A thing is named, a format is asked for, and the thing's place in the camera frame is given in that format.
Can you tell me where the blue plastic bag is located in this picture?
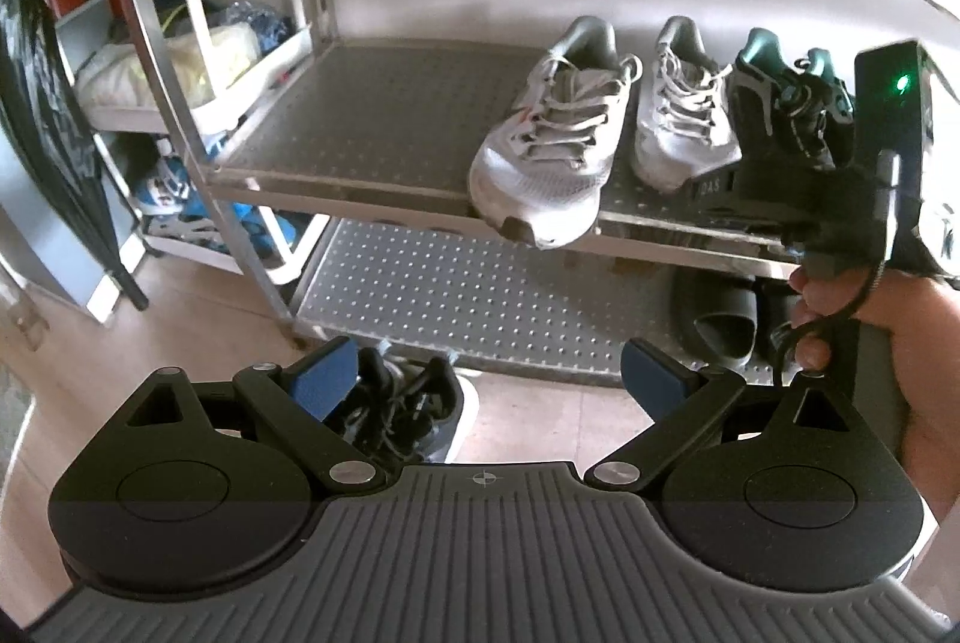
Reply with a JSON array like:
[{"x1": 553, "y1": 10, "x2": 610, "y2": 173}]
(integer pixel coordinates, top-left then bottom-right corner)
[{"x1": 221, "y1": 0, "x2": 293, "y2": 59}]

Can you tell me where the teal black buckle sneaker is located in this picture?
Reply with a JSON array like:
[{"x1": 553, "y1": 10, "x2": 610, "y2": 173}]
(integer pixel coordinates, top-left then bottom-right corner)
[
  {"x1": 795, "y1": 50, "x2": 857, "y2": 164},
  {"x1": 731, "y1": 28, "x2": 837, "y2": 172}
]

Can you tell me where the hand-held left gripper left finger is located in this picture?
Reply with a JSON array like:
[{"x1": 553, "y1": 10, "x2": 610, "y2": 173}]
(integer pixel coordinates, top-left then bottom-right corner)
[{"x1": 112, "y1": 335, "x2": 387, "y2": 492}]

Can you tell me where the pale yellow bag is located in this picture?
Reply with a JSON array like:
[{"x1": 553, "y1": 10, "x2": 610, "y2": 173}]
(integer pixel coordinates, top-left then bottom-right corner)
[{"x1": 161, "y1": 22, "x2": 263, "y2": 112}]

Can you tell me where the grey cabinet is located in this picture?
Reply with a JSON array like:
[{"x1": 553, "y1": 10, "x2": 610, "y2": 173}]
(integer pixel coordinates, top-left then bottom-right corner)
[{"x1": 0, "y1": 110, "x2": 125, "y2": 322}]

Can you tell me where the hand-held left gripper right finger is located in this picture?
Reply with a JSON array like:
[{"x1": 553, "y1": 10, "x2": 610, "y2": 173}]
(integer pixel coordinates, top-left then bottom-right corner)
[{"x1": 585, "y1": 337, "x2": 875, "y2": 490}]

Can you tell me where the black umbrella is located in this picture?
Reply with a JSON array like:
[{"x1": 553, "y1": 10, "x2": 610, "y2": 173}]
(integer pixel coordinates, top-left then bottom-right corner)
[{"x1": 0, "y1": 0, "x2": 151, "y2": 314}]

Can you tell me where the white shelf unit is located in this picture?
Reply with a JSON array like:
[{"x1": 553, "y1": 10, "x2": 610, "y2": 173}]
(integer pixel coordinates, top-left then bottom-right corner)
[{"x1": 22, "y1": 0, "x2": 331, "y2": 288}]

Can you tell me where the metal shoe rack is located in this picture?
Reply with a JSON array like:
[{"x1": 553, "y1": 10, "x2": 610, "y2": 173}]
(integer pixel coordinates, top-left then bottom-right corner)
[{"x1": 94, "y1": 0, "x2": 960, "y2": 381}]

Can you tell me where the black sneaker thick white sole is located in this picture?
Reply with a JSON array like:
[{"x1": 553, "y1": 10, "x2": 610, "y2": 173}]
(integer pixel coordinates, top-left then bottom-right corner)
[{"x1": 322, "y1": 347, "x2": 481, "y2": 464}]

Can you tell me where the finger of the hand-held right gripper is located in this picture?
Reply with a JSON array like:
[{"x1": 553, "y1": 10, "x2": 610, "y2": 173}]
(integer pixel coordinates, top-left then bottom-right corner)
[
  {"x1": 681, "y1": 161, "x2": 809, "y2": 217},
  {"x1": 703, "y1": 204, "x2": 803, "y2": 251}
]

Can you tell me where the white mesh sneaker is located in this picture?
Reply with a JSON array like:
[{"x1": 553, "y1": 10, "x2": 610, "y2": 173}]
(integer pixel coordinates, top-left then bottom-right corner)
[
  {"x1": 628, "y1": 15, "x2": 743, "y2": 194},
  {"x1": 469, "y1": 17, "x2": 642, "y2": 250}
]

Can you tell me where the person's right hand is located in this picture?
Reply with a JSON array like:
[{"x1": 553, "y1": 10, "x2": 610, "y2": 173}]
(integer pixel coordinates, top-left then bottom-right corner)
[{"x1": 791, "y1": 268, "x2": 960, "y2": 524}]

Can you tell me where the blue white sports gear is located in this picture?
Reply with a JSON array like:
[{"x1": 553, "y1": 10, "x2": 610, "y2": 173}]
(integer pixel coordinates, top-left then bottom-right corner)
[{"x1": 135, "y1": 137, "x2": 308, "y2": 254}]

